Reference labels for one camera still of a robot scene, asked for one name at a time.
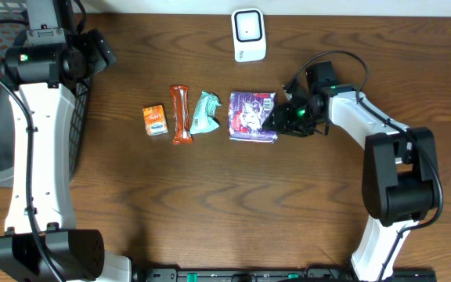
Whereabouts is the purple snack packet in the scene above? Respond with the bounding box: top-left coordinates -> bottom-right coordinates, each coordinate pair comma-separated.
228,92 -> 278,143

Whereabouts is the teal snack wrapper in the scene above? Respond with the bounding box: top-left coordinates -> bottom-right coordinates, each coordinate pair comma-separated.
190,91 -> 221,135

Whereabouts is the small orange box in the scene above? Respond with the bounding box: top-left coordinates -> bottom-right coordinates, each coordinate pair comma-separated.
143,105 -> 168,136

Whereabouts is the orange red snack bar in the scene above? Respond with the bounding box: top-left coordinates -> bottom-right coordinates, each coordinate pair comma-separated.
170,85 -> 193,145

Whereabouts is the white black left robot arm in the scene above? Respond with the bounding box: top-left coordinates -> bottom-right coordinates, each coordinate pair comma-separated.
0,1 -> 134,281

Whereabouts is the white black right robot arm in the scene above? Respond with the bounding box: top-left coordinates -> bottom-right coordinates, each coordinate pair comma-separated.
263,61 -> 443,281

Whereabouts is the black right camera cable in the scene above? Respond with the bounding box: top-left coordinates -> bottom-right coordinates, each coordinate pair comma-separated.
290,49 -> 445,282

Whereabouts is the black camera cable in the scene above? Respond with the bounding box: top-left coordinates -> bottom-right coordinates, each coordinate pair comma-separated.
0,19 -> 68,282
290,49 -> 445,282

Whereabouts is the black left camera cable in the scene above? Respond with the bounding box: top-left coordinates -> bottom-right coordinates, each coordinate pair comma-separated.
0,19 -> 68,282

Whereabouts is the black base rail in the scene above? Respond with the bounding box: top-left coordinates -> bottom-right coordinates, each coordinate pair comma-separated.
131,267 -> 438,282

